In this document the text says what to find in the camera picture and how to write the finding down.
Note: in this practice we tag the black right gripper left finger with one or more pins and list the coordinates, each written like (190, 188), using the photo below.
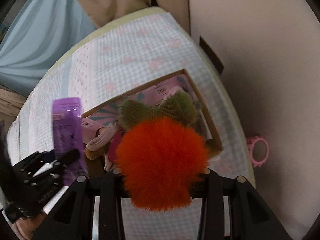
(110, 209)

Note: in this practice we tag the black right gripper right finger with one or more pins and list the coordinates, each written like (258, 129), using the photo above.
(212, 220)

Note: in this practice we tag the orange plush fruit toy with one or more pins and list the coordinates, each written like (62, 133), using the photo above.
(160, 155)

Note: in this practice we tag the purple plastic packet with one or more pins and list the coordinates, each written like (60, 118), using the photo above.
(67, 135)

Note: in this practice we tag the person left hand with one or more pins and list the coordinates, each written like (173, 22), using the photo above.
(26, 227)

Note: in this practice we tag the pink zip pouch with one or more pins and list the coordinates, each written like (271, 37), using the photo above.
(113, 146)

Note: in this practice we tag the cardboard box pink flaps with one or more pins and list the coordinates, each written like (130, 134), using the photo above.
(153, 96)

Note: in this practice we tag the light blue curtain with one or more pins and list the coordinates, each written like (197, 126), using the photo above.
(39, 35)

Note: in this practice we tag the pink ring toy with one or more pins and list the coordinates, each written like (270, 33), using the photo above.
(258, 149)

